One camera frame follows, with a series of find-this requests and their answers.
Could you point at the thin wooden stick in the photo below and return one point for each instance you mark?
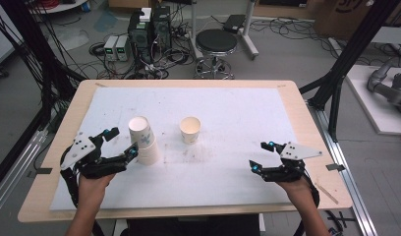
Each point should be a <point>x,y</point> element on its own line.
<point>328,194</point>

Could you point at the brown cardboard box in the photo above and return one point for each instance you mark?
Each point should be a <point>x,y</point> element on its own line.
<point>346,18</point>

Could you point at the small white box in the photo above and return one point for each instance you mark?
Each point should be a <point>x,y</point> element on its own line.
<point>145,14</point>

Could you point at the black computer tower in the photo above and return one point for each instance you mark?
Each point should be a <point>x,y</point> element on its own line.
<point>161,29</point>
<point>139,39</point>

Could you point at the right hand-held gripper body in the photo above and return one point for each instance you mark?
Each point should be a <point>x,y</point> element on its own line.
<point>298,151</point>

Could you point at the grey bench power supply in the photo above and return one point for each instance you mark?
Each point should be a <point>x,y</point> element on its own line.
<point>110,48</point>
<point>122,48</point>

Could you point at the single paper cup blue print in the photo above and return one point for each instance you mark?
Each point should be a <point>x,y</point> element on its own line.
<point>190,132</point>

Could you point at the stack of white paper cups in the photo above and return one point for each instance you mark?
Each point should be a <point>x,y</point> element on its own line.
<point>146,144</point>

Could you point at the person's dark clothing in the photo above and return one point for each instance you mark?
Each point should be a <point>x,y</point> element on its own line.
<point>188,227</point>

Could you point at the white platform board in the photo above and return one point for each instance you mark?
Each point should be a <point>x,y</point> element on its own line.
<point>375,111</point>

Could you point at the person's left hand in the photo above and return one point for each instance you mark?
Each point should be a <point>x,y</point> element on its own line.
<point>92,193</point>

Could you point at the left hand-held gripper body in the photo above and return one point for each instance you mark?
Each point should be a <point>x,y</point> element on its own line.
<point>79,149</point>

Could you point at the white table mat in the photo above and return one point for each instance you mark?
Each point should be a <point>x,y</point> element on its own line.
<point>221,177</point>

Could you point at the black tape piece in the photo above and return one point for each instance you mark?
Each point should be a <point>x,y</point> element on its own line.
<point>335,167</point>
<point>43,170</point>

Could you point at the black round stool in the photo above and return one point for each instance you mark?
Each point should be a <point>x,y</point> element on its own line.
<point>216,41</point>

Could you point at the wooden table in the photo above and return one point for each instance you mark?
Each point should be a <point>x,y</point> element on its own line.
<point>306,108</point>

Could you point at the person's right hand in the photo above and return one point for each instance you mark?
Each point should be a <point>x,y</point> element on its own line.
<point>300,195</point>

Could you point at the flat black device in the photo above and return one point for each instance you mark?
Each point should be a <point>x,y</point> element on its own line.
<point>234,23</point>

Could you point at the aluminium rail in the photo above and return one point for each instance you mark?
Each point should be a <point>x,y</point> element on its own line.
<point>349,170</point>
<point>15,170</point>

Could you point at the round white table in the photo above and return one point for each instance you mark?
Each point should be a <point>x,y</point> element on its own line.
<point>61,6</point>

